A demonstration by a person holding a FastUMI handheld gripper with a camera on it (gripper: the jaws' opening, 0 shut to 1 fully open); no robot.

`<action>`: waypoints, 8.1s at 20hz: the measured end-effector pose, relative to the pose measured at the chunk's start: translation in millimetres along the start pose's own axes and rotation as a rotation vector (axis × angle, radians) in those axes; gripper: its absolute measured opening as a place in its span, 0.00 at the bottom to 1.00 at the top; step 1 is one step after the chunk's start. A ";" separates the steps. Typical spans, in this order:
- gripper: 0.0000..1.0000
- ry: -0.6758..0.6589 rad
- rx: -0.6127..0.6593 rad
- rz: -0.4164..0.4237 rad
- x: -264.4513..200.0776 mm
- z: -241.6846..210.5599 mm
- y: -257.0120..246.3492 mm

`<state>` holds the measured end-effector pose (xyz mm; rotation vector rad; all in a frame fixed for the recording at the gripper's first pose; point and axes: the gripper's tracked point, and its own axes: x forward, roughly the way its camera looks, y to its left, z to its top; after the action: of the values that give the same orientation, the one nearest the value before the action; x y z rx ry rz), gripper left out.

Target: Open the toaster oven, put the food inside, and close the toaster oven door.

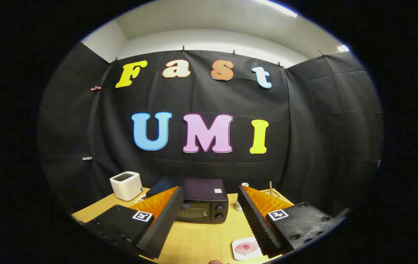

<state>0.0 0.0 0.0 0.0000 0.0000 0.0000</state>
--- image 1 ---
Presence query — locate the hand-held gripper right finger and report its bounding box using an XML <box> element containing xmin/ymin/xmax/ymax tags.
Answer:
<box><xmin>238</xmin><ymin>185</ymin><xmax>341</xmax><ymax>257</ymax></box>

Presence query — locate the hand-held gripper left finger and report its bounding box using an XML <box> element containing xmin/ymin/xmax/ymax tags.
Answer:
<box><xmin>83</xmin><ymin>186</ymin><xmax>184</xmax><ymax>260</ymax></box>

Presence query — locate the pink ham slice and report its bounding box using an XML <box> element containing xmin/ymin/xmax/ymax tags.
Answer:
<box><xmin>235</xmin><ymin>242</ymin><xmax>258</xmax><ymax>256</ymax></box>

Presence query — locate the white square plate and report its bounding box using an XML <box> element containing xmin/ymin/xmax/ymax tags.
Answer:
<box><xmin>232</xmin><ymin>236</ymin><xmax>264</xmax><ymax>261</ymax></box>

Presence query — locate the black toaster oven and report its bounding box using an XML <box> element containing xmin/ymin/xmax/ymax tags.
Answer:
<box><xmin>146</xmin><ymin>177</ymin><xmax>229</xmax><ymax>224</ymax></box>

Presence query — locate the white bread toaster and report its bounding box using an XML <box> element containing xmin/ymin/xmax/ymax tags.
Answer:
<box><xmin>110</xmin><ymin>171</ymin><xmax>143</xmax><ymax>201</ymax></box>

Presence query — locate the white green label bottle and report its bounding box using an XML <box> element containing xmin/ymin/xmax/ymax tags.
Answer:
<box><xmin>235</xmin><ymin>182</ymin><xmax>249</xmax><ymax>211</ymax></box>

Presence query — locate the black backdrop cloth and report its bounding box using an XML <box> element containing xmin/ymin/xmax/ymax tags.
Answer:
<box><xmin>37</xmin><ymin>42</ymin><xmax>384</xmax><ymax>220</ymax></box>

